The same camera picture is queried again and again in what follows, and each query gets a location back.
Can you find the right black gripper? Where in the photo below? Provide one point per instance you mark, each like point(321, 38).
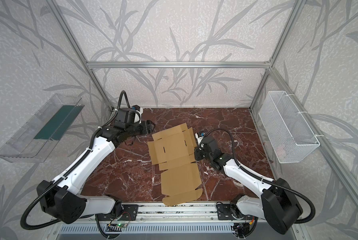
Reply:
point(199, 153)

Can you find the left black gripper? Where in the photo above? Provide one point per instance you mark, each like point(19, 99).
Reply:
point(147, 126)

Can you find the brown cardboard box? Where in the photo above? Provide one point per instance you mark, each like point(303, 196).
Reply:
point(173, 150)

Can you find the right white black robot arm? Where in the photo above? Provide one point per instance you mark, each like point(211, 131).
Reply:
point(278, 207)

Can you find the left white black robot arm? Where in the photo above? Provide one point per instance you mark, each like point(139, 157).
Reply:
point(61, 198)

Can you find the black connector box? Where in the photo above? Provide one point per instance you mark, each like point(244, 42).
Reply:
point(241, 230)

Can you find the green circuit board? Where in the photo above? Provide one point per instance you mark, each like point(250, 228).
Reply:
point(116, 227)

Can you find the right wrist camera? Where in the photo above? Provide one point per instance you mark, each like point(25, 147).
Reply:
point(199, 137)

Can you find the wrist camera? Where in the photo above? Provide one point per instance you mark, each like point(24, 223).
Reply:
point(138, 111)
point(199, 137)

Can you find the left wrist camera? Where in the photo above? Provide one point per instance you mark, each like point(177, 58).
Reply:
point(138, 111)

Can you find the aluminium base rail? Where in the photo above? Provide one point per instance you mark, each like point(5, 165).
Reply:
point(157, 212)

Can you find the white wire mesh basket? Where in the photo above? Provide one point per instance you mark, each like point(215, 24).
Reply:
point(290, 136)

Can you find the clear plastic wall bin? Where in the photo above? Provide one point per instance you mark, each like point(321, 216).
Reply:
point(37, 138)

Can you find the aluminium frame enclosure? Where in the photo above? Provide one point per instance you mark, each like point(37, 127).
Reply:
point(338, 167)

